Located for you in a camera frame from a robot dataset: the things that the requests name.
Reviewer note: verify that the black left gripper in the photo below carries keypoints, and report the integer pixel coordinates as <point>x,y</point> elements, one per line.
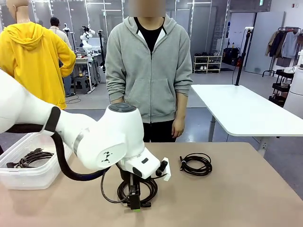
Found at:
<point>135,186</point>

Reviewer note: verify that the person's right forearm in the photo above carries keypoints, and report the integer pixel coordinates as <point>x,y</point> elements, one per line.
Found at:
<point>116,89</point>

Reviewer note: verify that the person's left forearm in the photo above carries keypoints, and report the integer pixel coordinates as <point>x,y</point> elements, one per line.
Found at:
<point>183,101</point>

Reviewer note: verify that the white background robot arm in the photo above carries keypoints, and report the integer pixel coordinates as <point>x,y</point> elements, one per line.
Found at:
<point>87,40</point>

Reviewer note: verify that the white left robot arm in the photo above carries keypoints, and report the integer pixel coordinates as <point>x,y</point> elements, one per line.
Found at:
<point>113,132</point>

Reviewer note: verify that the person's left hand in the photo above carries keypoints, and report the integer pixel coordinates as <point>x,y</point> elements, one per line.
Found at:
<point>178,127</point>

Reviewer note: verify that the clear plastic storage container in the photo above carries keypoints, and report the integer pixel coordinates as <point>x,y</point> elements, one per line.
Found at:
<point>23,179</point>

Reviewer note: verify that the person in grey hoodie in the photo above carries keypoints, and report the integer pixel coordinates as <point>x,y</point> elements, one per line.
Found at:
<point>149,75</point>

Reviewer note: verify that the grey step stool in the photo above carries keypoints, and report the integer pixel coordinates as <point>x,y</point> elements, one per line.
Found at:
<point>81,84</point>

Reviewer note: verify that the white side table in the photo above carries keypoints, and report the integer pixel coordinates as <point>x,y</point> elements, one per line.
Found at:
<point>236,106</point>

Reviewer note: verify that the background workbench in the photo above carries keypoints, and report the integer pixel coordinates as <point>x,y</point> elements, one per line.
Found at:
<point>82,60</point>

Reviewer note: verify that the wooden shoe rack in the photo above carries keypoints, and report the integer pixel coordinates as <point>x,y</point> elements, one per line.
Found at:
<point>207,63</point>

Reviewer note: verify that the black tripod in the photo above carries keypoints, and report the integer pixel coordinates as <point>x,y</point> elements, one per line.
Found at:
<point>101,47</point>

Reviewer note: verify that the black bags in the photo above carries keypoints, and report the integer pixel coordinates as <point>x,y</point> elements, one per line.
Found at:
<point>232,55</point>

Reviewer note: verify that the yellow hoodie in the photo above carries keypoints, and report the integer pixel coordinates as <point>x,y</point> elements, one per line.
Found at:
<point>33,59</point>

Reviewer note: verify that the black pole with white top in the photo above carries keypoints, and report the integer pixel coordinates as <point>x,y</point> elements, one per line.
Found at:
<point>243,52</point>

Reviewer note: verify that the black utility cart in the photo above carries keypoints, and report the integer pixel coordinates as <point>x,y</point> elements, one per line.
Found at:
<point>281,87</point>

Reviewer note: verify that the background person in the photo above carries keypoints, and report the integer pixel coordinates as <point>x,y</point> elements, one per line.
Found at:
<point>54,21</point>

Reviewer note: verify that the beige hanging coat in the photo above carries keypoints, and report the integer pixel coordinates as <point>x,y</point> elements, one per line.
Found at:
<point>270,45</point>

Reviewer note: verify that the navy hanging jacket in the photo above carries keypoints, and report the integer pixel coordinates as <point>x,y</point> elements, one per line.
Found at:
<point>279,45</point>

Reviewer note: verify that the light blue hanging shirt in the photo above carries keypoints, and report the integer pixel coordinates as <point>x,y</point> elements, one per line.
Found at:
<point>290,46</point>

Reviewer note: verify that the beige mannequin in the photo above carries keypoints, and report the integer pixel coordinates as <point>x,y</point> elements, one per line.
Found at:
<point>19,10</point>

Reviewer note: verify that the black clothes rack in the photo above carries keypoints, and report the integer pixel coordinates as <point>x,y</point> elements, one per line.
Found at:
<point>290,28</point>

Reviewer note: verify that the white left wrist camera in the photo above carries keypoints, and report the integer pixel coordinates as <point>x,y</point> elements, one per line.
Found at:
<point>167,170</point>

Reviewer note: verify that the camera on black stand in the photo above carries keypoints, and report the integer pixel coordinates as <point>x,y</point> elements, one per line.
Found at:
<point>66,28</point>

